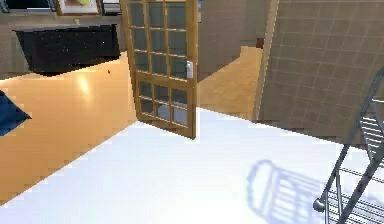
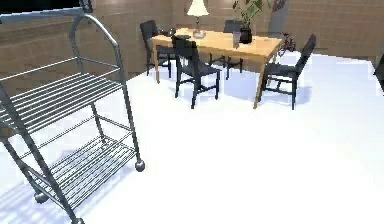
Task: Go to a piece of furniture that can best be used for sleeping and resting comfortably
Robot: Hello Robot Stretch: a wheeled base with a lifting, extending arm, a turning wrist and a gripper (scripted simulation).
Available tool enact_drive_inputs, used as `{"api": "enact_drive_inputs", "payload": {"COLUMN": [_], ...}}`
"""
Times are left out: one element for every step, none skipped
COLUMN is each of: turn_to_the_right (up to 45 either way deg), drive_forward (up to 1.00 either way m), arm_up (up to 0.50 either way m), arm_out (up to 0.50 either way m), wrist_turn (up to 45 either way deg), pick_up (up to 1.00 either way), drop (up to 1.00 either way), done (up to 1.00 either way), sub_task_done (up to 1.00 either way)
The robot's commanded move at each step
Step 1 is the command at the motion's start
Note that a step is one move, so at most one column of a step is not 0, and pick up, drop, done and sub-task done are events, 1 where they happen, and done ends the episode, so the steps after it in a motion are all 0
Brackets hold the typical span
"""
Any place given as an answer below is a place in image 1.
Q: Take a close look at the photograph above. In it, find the wooden glass-paned room door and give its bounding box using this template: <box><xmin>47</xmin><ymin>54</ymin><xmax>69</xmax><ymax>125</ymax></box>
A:
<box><xmin>119</xmin><ymin>0</ymin><xmax>200</xmax><ymax>140</ymax></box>

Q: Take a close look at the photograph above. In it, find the black cabinet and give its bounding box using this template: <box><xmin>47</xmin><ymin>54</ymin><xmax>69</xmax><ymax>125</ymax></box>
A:
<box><xmin>13</xmin><ymin>23</ymin><xmax>122</xmax><ymax>75</ymax></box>

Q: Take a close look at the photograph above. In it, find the silver door handle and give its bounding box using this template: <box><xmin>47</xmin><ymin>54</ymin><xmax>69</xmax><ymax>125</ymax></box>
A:
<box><xmin>185</xmin><ymin>60</ymin><xmax>194</xmax><ymax>80</ymax></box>

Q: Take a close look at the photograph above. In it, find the framed wall picture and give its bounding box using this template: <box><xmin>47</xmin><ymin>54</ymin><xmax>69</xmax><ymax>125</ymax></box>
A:
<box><xmin>54</xmin><ymin>0</ymin><xmax>103</xmax><ymax>16</ymax></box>

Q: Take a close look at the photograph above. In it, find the grey metal wire rack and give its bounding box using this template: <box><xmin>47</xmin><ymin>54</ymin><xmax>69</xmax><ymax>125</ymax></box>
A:
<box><xmin>312</xmin><ymin>66</ymin><xmax>384</xmax><ymax>224</ymax></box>

